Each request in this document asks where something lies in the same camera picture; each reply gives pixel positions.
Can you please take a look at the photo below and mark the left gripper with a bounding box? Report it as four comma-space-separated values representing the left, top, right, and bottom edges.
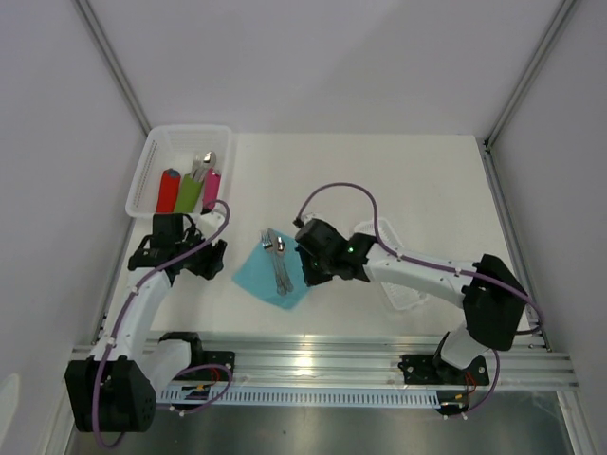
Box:
175, 224, 227, 280

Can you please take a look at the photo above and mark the ornate silver fork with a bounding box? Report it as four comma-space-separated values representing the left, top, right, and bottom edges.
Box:
260, 229, 281, 296

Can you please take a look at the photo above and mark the teal paper napkin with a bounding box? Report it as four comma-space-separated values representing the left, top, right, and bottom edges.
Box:
232, 231, 309, 310

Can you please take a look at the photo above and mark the ornate silver spoon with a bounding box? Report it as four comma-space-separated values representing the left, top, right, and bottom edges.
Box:
277, 236, 294, 293

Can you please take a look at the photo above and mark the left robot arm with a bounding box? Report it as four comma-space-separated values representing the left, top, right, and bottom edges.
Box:
64, 214, 228, 435

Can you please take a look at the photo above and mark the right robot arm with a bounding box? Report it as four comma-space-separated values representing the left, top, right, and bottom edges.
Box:
295, 218, 527, 385

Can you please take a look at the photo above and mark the pink napkin roll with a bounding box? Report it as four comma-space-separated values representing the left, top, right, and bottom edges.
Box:
202, 169, 221, 214

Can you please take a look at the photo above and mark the red napkin roll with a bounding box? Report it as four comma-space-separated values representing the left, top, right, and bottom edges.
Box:
156, 168, 181, 213

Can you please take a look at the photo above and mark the small white plastic tray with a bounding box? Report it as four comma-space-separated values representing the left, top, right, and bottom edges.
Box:
352, 217, 428, 311

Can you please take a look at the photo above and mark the large white plastic basket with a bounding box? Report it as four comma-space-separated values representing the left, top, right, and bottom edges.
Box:
125, 124, 236, 219

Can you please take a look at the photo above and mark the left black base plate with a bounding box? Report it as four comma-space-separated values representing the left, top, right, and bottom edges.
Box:
176, 351, 236, 382

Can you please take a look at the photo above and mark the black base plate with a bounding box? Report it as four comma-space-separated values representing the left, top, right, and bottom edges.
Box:
397, 354, 490, 386
176, 351, 236, 382

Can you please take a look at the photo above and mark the aluminium mounting rail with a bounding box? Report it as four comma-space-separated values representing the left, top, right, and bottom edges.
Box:
199, 332, 579, 391

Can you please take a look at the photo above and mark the white slotted cable duct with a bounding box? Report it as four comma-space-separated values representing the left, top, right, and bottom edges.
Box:
157, 386, 440, 410

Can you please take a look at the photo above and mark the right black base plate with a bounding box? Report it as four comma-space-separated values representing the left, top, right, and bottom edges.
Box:
397, 354, 490, 386

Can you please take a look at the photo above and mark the left aluminium frame post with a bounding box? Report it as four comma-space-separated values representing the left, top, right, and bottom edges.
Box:
71, 0, 152, 136

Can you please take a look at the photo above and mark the aluminium frame post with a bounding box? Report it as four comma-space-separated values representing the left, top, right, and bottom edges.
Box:
483, 0, 581, 153
71, 0, 152, 136

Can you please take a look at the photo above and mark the right aluminium frame post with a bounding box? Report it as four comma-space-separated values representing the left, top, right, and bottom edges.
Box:
483, 0, 581, 153

